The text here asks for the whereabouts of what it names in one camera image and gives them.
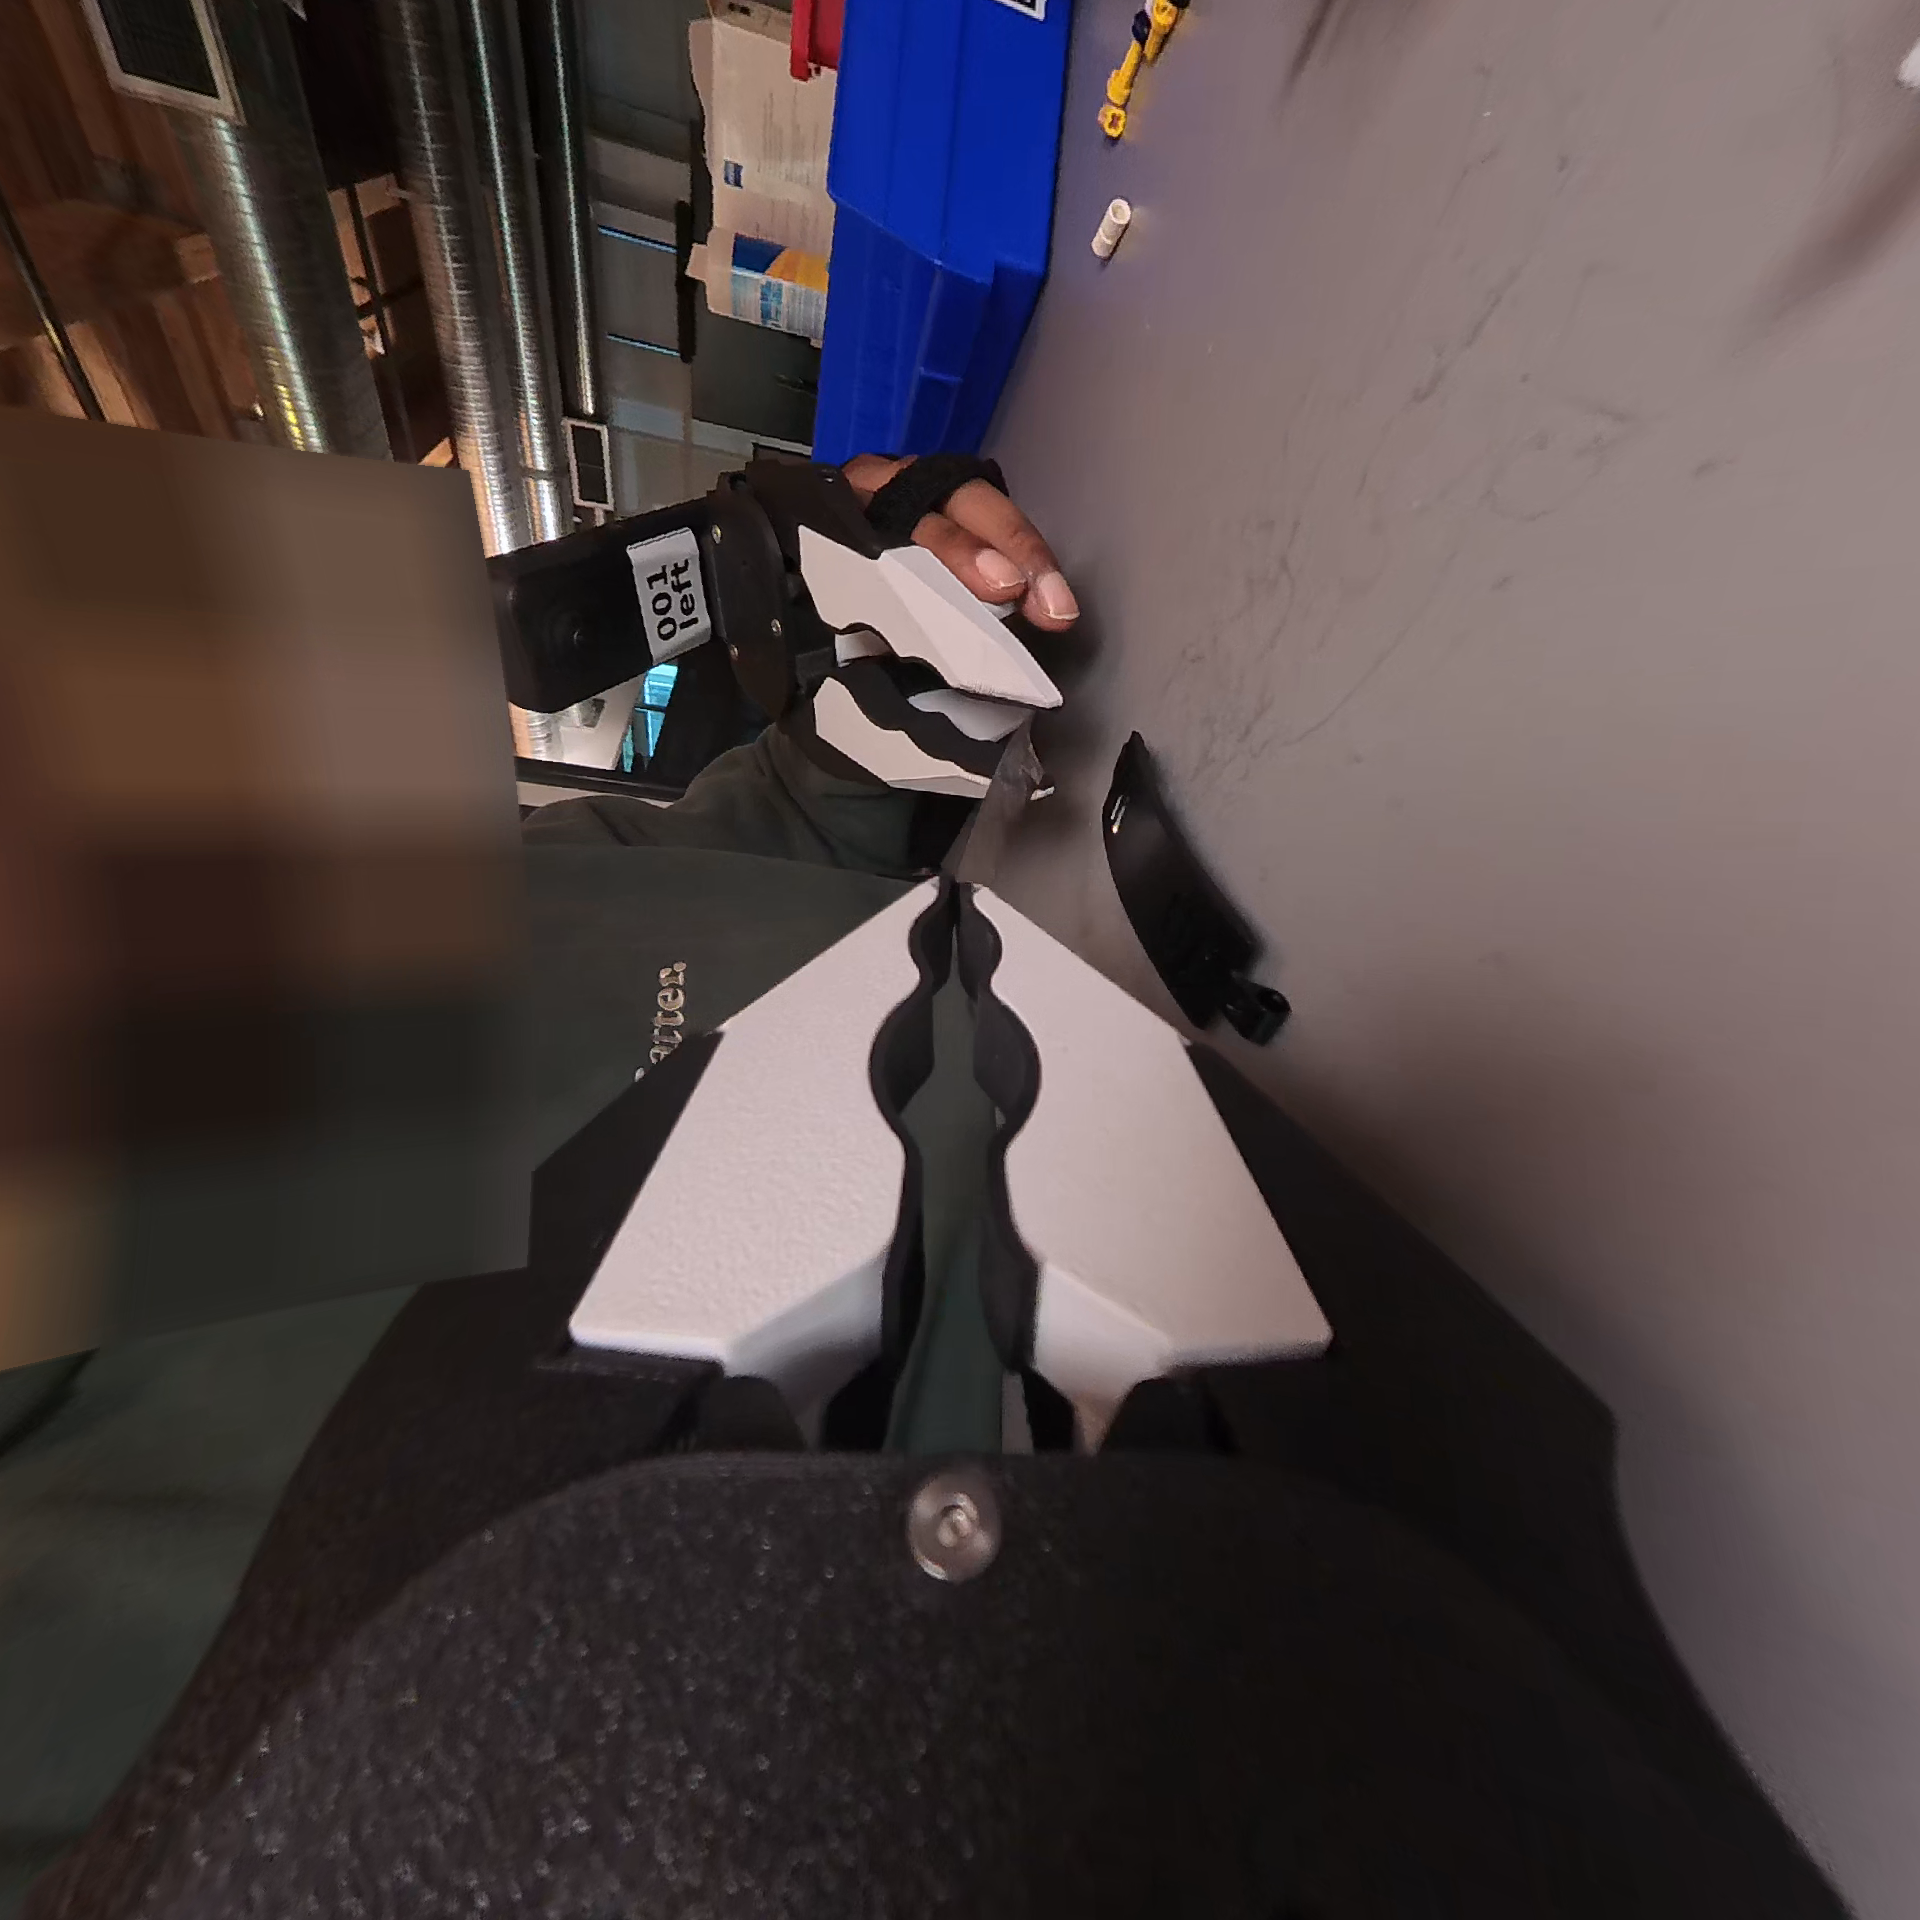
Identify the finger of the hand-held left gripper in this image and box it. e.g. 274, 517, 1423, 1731
809, 658, 1037, 801
794, 522, 1067, 709

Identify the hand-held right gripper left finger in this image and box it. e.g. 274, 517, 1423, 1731
566, 877, 962, 1452

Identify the person's left hand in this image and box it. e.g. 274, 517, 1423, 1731
912, 476, 1082, 628

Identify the blue storage bin with label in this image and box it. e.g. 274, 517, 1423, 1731
823, 0, 1079, 278

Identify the black curved lego panel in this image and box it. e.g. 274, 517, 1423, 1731
1103, 731, 1292, 1046

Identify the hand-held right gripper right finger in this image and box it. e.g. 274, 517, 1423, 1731
957, 883, 1336, 1452

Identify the small peeled sticker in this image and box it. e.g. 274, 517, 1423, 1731
957, 731, 1059, 885

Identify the person's left forearm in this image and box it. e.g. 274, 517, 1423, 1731
659, 719, 975, 880

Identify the blue white cardboard box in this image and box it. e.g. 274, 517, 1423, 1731
688, 11, 842, 343

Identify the small yellow lego piece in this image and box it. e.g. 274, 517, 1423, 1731
1099, 0, 1187, 142

